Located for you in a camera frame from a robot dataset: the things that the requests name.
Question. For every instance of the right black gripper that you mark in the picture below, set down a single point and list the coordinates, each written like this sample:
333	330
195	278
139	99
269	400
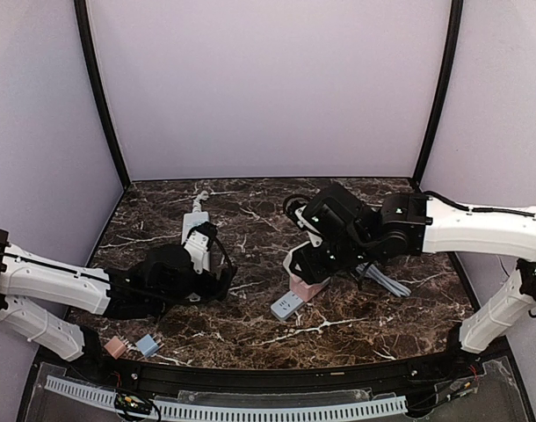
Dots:
310	267

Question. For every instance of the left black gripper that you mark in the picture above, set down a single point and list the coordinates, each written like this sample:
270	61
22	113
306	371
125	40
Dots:
213	286

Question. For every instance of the pink cube socket adapter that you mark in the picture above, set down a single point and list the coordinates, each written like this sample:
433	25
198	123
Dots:
306	292

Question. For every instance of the white cube socket adapter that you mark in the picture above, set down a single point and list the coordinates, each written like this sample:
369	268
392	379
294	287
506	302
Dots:
291	265

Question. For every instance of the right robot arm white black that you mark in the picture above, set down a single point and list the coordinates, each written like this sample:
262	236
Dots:
345	233

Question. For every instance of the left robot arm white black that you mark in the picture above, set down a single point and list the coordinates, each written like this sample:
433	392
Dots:
135	293

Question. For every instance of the blue plug adapter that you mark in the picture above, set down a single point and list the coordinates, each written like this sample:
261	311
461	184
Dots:
148	345

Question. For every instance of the pink plug adapter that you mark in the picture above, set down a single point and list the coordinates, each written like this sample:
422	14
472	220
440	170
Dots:
117	346

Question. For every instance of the white multicolour power strip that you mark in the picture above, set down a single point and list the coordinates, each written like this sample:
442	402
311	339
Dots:
196	216

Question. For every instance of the small circuit board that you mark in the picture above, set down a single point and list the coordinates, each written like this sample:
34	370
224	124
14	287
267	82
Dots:
130	403

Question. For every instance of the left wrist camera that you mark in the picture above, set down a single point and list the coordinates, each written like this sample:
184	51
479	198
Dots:
198	243

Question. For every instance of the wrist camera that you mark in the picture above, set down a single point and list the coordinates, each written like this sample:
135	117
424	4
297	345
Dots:
198	243
293	207

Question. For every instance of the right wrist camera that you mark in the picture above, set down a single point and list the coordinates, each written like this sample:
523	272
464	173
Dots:
293	207

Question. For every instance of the black front rail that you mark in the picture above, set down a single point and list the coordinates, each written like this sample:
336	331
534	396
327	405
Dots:
415	374

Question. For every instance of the slotted grey cable duct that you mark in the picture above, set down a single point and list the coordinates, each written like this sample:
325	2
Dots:
345	405

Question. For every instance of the right black frame post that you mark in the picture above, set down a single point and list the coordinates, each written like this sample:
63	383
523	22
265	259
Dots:
437	105

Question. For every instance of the black frame post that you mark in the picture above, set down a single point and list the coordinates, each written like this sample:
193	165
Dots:
98	91
437	105

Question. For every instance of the left black frame post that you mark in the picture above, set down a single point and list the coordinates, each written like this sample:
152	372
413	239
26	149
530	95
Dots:
98	91

